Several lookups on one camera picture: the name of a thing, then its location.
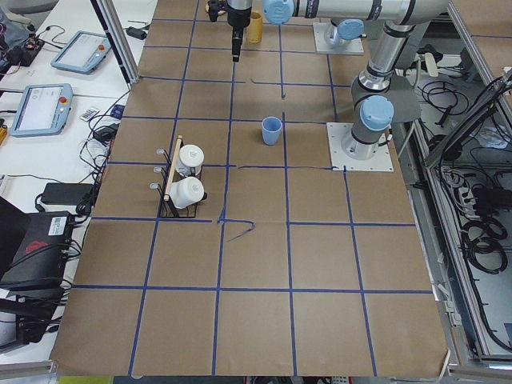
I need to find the small remote control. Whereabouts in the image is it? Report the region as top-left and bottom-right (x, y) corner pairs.
(79, 106), (100, 122)

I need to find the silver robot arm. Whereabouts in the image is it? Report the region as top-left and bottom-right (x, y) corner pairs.
(325, 18), (364, 54)
(262, 1), (448, 160)

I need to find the white mug front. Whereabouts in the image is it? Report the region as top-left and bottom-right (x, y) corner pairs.
(170, 176), (207, 209)

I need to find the small black power brick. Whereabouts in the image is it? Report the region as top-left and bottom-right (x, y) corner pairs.
(126, 26), (147, 40)

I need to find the aluminium frame post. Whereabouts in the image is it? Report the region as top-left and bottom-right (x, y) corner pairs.
(90, 0), (139, 85)

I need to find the teach pendant near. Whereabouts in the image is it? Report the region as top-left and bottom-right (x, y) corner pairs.
(9, 83), (74, 137)

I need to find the black wire mug rack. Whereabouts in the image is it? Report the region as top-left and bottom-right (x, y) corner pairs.
(150, 135), (208, 218)

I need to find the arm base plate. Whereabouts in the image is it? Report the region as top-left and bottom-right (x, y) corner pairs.
(326, 122), (394, 172)
(313, 19), (364, 56)

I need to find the grey office chair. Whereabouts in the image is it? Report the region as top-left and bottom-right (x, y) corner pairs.
(386, 43), (445, 129)

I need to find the bamboo chopstick holder cup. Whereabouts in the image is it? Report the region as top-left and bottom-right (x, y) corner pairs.
(246, 11), (263, 44)

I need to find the light blue cup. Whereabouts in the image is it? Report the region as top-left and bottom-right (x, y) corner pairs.
(262, 116), (282, 146)

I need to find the black power adapter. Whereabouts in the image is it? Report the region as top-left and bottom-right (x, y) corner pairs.
(35, 182), (93, 210)

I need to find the black computer box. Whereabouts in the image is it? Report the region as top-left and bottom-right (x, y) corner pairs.
(1, 198), (75, 299)

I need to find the teach pendant far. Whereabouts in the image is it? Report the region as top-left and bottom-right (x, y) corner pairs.
(50, 30), (111, 74)

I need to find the white mug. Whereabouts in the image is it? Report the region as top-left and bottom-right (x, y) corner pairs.
(176, 144), (205, 177)
(170, 176), (207, 209)

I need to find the teach pendant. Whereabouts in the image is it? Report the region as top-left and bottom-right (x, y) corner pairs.
(50, 30), (111, 74)
(9, 83), (74, 137)

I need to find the white mug rear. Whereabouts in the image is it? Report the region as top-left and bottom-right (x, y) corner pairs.
(176, 144), (205, 177)

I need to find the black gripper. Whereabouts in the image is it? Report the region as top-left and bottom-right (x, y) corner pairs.
(226, 0), (252, 62)

